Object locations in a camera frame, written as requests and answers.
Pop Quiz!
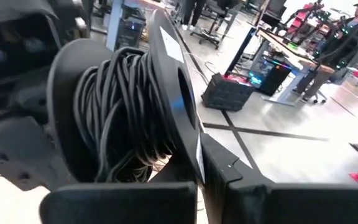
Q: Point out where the wooden work table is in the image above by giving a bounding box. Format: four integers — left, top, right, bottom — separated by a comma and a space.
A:
255, 27, 336, 107

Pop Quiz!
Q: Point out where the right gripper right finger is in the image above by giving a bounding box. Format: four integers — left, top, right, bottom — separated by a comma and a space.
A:
200, 133, 275, 224

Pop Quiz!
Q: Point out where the black monitor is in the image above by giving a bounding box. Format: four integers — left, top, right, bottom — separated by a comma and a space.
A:
260, 0, 288, 28

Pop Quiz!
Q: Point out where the person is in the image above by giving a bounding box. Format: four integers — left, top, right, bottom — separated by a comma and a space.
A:
293, 0, 358, 104
180, 0, 206, 31

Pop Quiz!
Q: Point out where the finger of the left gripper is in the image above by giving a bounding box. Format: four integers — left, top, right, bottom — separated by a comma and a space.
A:
0, 115, 74, 192

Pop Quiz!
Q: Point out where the black computer with rainbow lights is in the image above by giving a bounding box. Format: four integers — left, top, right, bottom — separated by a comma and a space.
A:
249, 58, 293, 96

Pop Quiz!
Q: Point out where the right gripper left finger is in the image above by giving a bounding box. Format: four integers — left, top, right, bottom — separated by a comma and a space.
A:
149, 154, 198, 187

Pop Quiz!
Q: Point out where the black plastic spool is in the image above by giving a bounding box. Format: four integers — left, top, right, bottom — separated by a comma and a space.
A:
46, 9, 207, 185

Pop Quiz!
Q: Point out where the black office chair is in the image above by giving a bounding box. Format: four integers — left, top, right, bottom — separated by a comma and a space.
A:
190, 0, 241, 50

